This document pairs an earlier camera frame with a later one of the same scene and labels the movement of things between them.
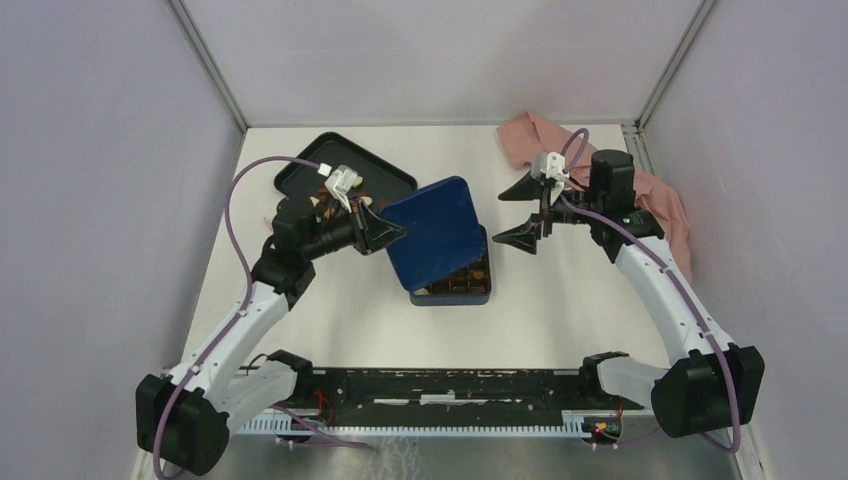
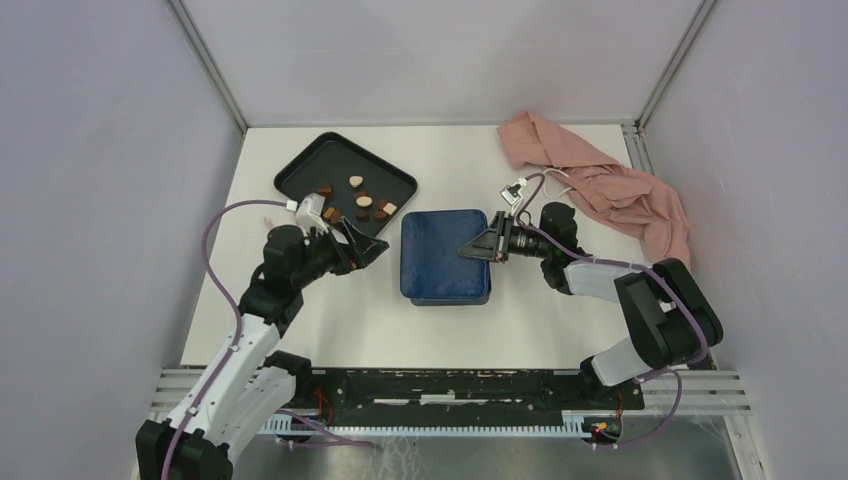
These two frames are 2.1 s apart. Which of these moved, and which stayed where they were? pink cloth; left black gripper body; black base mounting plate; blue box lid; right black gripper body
Moved: left black gripper body; blue box lid; right black gripper body
Stayed: pink cloth; black base mounting plate
